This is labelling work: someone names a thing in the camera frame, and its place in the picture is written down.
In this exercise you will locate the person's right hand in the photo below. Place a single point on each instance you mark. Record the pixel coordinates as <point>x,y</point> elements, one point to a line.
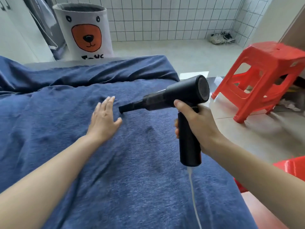
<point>206,131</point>

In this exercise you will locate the person's left hand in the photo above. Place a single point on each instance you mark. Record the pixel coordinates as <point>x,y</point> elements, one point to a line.
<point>102,123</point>

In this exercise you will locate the person's right thumb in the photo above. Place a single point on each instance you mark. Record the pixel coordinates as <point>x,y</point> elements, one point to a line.
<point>185,106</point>

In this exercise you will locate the person's left little finger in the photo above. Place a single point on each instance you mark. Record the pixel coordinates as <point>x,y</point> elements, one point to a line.
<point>97,109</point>

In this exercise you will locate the person's left middle finger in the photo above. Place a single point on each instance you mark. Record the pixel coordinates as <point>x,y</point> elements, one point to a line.
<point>107,106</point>

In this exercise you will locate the person's left thumb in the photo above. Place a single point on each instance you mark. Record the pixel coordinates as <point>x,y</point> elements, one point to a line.
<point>118,122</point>

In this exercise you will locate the black handheld vacuum cleaner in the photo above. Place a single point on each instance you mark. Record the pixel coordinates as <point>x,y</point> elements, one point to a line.
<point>188,140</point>

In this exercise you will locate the person's left forearm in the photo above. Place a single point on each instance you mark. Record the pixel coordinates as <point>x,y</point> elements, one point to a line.
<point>45,178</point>

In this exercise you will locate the person's right forearm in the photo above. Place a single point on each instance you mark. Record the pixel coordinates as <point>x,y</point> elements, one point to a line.
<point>259,178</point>

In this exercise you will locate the blue fleece blanket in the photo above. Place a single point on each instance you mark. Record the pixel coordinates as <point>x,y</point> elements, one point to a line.
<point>133,178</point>

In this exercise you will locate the white bear print laundry basket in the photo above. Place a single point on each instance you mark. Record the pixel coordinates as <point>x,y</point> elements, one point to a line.
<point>85,33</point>

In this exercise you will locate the pair of grey sneakers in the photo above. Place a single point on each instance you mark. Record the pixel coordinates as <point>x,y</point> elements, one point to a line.
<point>220,38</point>

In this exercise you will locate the grey hanging garment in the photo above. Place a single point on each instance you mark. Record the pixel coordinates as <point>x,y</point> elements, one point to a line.
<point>45,21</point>

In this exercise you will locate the crumpled white paper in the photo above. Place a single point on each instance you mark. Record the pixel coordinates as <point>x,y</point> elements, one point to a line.
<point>289,104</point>

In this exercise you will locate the white cabinet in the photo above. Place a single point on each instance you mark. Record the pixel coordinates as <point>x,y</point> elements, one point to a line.
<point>16,35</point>

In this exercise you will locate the brown wooden table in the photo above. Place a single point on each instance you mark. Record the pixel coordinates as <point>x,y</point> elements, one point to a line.
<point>297,33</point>

